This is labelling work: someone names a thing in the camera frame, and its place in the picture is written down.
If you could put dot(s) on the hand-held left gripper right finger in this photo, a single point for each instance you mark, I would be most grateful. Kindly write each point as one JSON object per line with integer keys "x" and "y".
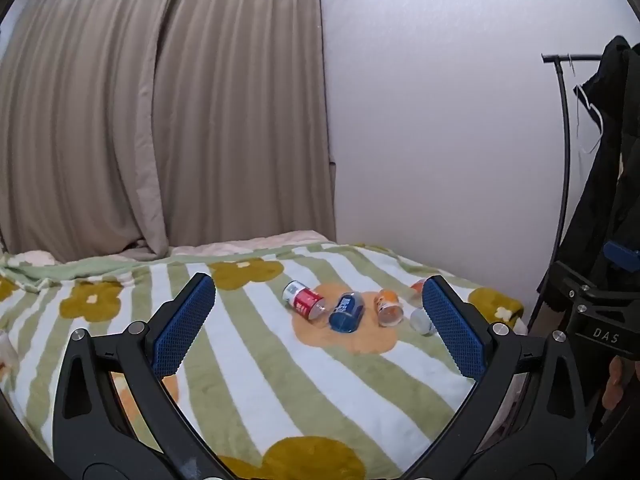
{"x": 454, "y": 331}

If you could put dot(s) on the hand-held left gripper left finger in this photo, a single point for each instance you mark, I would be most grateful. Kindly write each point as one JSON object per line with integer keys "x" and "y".
{"x": 184, "y": 327}

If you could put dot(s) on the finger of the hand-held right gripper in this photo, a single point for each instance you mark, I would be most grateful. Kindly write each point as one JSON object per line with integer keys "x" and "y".
{"x": 623, "y": 256}

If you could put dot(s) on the orange and white paper cup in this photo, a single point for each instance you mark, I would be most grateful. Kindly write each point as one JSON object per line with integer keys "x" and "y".
{"x": 417, "y": 291}

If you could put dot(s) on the person's right hand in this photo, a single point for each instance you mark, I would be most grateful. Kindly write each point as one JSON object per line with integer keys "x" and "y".
{"x": 616, "y": 385}

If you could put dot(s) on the striped floral blanket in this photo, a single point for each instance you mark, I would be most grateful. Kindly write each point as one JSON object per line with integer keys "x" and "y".
{"x": 240, "y": 360}

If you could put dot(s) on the orange can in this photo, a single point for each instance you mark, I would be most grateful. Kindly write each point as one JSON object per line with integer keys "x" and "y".
{"x": 388, "y": 306}

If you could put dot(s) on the black coat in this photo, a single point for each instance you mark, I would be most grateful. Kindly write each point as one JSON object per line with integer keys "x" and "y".
{"x": 612, "y": 185}

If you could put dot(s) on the pale pink bed sheet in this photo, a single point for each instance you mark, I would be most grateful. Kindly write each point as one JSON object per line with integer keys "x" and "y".
{"x": 240, "y": 244}

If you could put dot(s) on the blue can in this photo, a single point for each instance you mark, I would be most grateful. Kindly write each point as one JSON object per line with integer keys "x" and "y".
{"x": 346, "y": 313}

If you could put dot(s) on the black clothes rack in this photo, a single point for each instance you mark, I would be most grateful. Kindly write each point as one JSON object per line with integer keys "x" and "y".
{"x": 568, "y": 160}

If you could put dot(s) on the red and white can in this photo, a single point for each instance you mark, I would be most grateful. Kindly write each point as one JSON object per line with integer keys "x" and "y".
{"x": 305, "y": 303}

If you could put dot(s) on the beige curtain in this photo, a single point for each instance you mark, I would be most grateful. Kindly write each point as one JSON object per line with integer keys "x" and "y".
{"x": 150, "y": 110}

